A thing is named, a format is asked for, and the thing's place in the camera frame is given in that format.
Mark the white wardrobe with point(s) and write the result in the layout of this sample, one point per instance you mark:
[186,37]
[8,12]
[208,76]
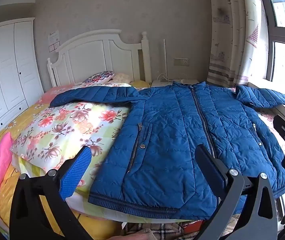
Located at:
[7,67]

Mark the blue quilted jacket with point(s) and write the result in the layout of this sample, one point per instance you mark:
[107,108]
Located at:
[170,142]

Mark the person's left hand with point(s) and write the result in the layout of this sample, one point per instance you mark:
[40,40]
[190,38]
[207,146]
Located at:
[138,237]

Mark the plaid garment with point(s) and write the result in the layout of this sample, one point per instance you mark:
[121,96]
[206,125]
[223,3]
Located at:
[162,231]

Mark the patterned pillow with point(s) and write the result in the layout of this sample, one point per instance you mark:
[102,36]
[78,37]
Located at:
[100,77]

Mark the white bed headboard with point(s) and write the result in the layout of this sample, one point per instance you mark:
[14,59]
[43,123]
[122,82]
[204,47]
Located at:
[87,62]

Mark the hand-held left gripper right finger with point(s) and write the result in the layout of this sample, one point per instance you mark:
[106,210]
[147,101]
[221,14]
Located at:
[208,166]

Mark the cream pillow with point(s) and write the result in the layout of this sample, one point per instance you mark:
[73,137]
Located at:
[121,78]

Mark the wall paper notice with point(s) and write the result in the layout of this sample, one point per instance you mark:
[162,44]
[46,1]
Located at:
[53,36]

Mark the yellow pillow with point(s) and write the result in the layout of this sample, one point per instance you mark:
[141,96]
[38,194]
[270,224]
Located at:
[140,84]

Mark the wall switch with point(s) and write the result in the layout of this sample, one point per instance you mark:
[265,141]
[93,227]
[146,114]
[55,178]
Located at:
[54,47]

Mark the floral quilt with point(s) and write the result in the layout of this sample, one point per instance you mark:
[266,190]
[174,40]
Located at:
[65,127]

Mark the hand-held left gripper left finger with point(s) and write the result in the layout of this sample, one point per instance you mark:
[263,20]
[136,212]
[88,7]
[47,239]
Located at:
[76,172]

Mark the printed curtain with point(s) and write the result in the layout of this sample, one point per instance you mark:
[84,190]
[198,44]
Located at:
[230,42]

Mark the wall socket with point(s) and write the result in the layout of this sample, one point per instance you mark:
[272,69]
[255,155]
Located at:
[181,61]

